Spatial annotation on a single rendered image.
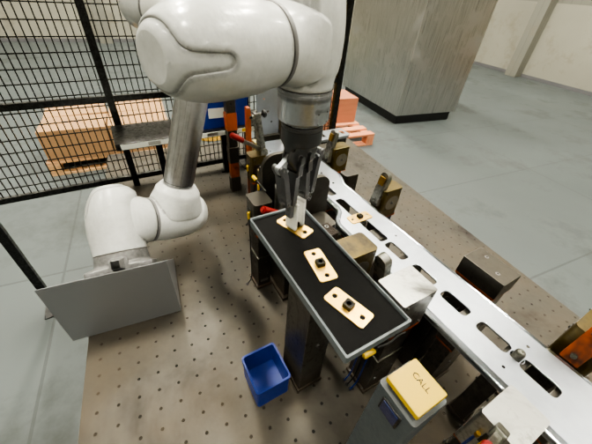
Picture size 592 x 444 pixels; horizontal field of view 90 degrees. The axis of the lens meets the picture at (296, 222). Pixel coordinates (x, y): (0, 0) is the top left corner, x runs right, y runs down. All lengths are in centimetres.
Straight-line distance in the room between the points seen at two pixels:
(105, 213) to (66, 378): 114
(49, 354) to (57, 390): 23
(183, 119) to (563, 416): 114
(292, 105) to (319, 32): 11
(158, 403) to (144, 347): 18
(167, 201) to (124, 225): 15
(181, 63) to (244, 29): 8
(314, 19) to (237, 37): 12
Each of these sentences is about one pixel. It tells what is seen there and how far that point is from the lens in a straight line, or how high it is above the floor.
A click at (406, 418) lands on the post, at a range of 51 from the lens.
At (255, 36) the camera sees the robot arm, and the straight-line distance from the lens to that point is 39.
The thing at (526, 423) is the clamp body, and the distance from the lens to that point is 69.
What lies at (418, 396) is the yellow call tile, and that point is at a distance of 50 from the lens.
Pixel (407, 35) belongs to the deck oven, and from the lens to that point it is 488.
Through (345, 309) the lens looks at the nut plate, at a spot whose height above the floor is 116.
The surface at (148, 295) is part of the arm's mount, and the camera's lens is 104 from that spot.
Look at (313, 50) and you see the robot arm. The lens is 45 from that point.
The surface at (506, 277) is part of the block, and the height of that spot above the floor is 103.
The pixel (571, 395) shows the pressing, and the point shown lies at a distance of 86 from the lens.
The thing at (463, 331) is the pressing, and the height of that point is 100.
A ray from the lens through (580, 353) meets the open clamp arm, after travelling 92.
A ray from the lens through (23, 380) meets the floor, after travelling 211.
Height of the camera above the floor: 159
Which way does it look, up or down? 39 degrees down
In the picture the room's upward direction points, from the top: 5 degrees clockwise
